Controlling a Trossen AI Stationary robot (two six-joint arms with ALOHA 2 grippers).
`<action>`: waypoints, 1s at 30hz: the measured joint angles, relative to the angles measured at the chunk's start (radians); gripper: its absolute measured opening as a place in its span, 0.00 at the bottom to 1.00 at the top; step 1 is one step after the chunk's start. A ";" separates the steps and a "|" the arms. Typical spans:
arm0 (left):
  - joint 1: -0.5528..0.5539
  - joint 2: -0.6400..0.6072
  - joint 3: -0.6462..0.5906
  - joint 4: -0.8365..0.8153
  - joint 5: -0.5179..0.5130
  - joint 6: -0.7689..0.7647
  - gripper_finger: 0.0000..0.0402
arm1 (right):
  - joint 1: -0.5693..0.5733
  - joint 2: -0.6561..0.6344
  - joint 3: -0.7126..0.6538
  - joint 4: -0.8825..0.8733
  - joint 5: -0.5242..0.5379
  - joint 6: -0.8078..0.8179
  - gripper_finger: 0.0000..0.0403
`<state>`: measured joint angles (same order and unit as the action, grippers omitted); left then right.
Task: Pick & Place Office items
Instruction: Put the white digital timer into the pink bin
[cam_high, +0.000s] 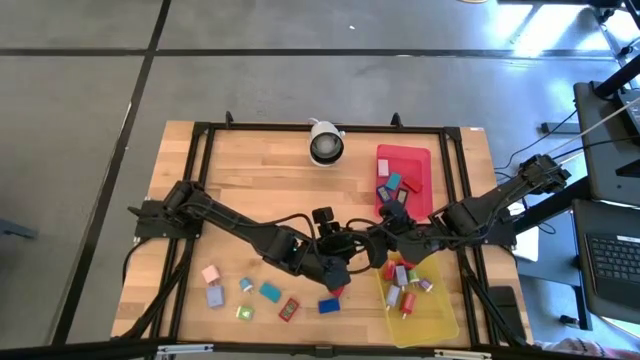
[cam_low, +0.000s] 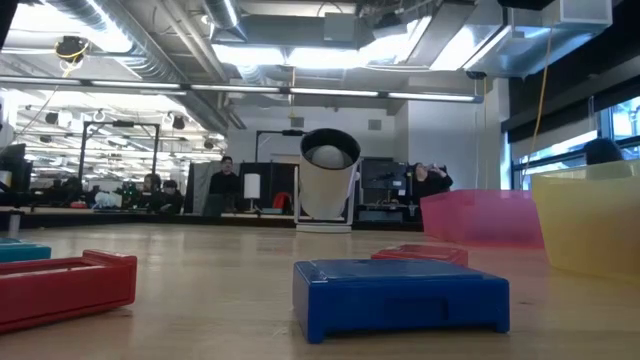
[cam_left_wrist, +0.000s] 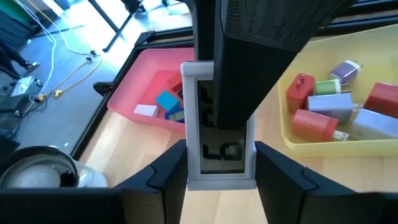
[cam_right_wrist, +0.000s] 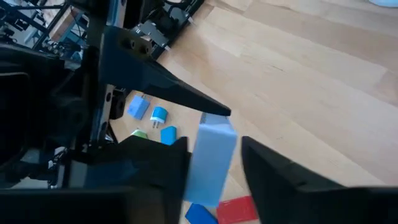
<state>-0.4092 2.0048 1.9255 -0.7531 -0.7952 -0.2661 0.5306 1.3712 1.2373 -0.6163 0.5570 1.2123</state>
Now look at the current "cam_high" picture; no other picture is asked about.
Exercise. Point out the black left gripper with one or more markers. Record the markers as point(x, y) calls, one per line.
point(325, 270)

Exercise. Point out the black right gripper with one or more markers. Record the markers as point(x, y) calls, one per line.
point(400, 240)

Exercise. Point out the lavender cube charger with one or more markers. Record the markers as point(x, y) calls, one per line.
point(392, 296)
point(401, 275)
point(215, 296)

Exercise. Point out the blue plastic case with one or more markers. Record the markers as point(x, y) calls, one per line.
point(328, 305)
point(384, 193)

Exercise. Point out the green white charger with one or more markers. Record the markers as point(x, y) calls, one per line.
point(245, 313)
point(413, 275)

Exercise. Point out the black case with screen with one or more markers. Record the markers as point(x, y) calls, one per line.
point(401, 197)

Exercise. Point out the small purple charger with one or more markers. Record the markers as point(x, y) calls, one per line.
point(426, 285)

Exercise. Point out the red case with screen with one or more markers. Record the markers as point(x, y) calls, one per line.
point(289, 309)

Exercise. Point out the teal plastic case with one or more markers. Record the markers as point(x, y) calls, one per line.
point(270, 292)
point(393, 181)

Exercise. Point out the pale lilac case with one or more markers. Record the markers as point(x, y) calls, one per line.
point(383, 167)

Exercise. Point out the small teal charger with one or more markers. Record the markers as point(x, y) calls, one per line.
point(246, 284)

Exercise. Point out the pink cube charger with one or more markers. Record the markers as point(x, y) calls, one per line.
point(210, 274)

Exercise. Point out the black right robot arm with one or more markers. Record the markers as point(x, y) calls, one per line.
point(500, 200)

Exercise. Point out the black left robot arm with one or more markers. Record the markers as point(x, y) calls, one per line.
point(235, 222)

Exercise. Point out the red translucent plastic bin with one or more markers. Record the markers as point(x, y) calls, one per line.
point(417, 160)

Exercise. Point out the yellow translucent plastic bin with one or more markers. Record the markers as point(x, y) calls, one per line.
point(430, 325)

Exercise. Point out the black flat device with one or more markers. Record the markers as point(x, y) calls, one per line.
point(506, 310)

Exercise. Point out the white paper sheet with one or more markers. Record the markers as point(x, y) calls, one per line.
point(527, 245)

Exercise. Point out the black desk support beam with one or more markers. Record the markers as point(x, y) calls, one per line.
point(550, 210)

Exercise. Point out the black desk leg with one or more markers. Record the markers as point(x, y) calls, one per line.
point(582, 307)

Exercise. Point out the pink patterned cloth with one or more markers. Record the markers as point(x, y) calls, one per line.
point(570, 349)

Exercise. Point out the grey desk panel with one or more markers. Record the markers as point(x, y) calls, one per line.
point(602, 165)

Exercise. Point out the dark grey laptop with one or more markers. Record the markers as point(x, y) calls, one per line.
point(615, 260)

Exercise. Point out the black rig beam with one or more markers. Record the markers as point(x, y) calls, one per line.
point(100, 351)

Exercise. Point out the black pole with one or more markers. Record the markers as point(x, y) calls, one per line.
point(617, 77)

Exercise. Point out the grey floor object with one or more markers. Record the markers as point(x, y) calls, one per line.
point(17, 230)

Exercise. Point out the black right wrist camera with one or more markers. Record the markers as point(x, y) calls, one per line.
point(395, 211)

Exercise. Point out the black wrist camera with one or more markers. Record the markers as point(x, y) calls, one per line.
point(395, 211)
point(322, 216)

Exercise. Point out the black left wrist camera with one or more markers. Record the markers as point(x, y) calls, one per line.
point(322, 216)

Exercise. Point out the black table-level camera block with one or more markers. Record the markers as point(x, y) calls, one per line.
point(324, 351)

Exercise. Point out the silver metal bracket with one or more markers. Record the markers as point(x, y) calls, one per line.
point(185, 349)
point(462, 354)

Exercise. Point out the black aluminium table frame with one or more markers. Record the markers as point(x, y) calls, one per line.
point(280, 127)

